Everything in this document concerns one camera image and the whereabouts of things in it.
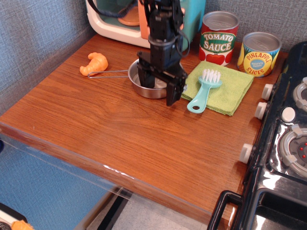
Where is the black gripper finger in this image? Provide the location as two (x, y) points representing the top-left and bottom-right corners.
(138, 69), (155, 89)
(166, 81), (185, 106)

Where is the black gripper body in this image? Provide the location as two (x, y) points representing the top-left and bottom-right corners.
(137, 45), (188, 83)

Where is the small steel pot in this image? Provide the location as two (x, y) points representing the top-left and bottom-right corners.
(86, 59), (166, 99)

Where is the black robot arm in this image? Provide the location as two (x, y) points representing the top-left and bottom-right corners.
(137, 0), (188, 106)

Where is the teal dish brush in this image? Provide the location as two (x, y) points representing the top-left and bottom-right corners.
(187, 69), (222, 114)

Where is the green folded cloth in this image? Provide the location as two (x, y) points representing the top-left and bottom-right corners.
(182, 61), (254, 116)

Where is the orange toy croissant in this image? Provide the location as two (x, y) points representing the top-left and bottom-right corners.
(79, 52), (108, 76)

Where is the teal toy microwave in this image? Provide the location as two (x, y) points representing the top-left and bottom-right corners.
(86, 0), (206, 50)

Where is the tomato sauce can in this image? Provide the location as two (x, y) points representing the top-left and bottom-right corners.
(199, 11), (239, 66)

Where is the pineapple slices can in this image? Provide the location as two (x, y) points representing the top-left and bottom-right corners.
(237, 32), (282, 77)

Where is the black toy stove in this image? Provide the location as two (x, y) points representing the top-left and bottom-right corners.
(208, 42), (307, 230)

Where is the clear acrylic barrier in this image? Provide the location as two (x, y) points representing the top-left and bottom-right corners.
(0, 129), (218, 230)

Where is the orange object bottom left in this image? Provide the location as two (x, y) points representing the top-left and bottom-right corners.
(11, 220), (34, 230)

